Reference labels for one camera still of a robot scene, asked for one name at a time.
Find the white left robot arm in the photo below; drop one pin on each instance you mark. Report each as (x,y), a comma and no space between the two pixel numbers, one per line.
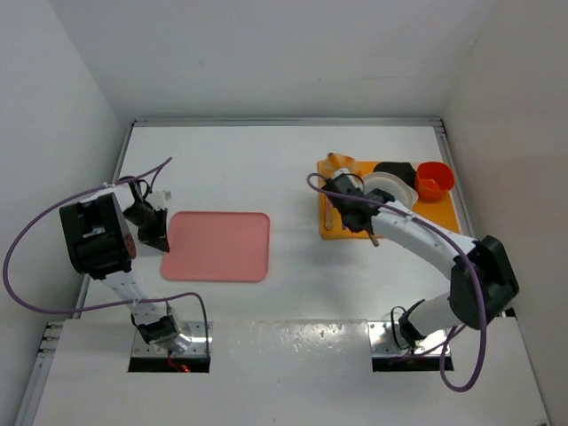
(101,232)

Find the white plate with handles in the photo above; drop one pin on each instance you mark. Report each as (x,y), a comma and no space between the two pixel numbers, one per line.
(392,184)

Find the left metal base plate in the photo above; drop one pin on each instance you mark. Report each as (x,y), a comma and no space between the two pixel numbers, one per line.
(191,344)

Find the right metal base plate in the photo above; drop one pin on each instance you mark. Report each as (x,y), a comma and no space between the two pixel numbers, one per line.
(382,343)

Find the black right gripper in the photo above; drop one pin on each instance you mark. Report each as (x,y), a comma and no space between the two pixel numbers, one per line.
(344,191)

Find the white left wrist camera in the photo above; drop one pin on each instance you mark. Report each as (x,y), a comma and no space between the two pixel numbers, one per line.
(159,200)

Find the black coaster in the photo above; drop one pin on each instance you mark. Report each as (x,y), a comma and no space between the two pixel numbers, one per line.
(403,170)

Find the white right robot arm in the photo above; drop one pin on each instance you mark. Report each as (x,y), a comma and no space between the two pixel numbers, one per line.
(481,279)

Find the steel cake server wooden handle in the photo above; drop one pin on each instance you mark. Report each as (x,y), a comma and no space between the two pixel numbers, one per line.
(341,171)

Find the pink plastic tray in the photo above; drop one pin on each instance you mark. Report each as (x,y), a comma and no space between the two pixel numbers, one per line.
(217,246)

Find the iridescent table knife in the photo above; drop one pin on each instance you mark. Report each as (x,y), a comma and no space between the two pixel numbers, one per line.
(328,216)

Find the orange plastic cup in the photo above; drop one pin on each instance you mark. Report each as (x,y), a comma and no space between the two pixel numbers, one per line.
(433,180)

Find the golden bread roll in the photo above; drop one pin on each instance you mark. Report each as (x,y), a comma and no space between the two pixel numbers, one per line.
(335,161)

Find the metal base plate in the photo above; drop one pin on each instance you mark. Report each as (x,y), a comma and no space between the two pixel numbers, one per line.
(191,344)
(382,343)

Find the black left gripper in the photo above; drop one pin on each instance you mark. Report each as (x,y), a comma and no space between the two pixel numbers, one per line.
(156,225)

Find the aluminium table frame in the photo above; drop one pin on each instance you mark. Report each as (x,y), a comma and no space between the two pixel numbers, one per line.
(293,349)

